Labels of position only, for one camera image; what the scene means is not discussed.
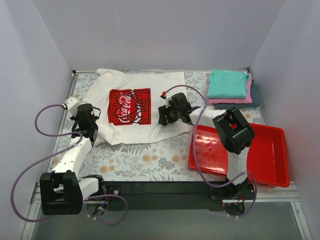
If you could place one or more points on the red plastic tray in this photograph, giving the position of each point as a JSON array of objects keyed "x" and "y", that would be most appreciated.
[{"x": 267, "y": 157}]

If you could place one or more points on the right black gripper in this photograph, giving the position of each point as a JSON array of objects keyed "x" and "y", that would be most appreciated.
[{"x": 164, "y": 116}]

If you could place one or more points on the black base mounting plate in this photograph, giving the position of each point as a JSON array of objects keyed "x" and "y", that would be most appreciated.
[{"x": 172, "y": 195}]

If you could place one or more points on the aluminium frame rail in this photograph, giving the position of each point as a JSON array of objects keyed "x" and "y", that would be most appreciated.
[{"x": 276, "y": 215}]

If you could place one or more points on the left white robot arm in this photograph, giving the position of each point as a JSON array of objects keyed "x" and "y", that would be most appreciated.
[{"x": 62, "y": 190}]

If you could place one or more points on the folded dark blue t-shirt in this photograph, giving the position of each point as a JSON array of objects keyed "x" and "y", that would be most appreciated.
[{"x": 255, "y": 97}]

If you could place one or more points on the white coca-cola t-shirt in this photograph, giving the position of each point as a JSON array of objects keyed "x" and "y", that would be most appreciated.
[{"x": 129, "y": 106}]

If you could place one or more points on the folded pink t-shirt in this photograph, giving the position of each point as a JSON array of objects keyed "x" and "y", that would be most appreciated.
[{"x": 246, "y": 100}]

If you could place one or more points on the folded teal t-shirt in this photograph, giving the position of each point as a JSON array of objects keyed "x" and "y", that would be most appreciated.
[{"x": 226, "y": 84}]

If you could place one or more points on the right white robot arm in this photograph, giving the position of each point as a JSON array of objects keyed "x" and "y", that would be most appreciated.
[{"x": 234, "y": 132}]

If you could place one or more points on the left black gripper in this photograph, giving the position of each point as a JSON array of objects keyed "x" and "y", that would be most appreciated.
[{"x": 81, "y": 128}]

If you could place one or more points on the floral patterned table mat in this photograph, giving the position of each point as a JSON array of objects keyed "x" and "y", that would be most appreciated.
[{"x": 161, "y": 161}]

